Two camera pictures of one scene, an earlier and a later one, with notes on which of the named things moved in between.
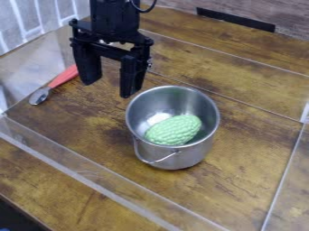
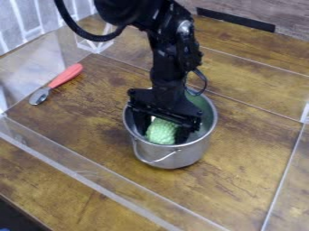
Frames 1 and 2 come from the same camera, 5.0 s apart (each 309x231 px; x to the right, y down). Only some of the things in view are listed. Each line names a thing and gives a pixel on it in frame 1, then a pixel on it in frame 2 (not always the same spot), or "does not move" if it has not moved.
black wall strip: [237, 19] does not move
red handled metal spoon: [41, 96] does not move
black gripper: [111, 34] to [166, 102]
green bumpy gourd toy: [174, 131] does not move
